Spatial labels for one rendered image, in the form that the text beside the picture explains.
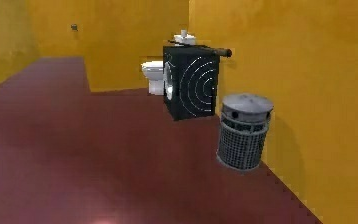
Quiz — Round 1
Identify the grey mesh trash can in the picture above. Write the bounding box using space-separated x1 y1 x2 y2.
215 93 275 174

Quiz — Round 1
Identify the black washing machine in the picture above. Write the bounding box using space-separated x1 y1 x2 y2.
162 45 221 122

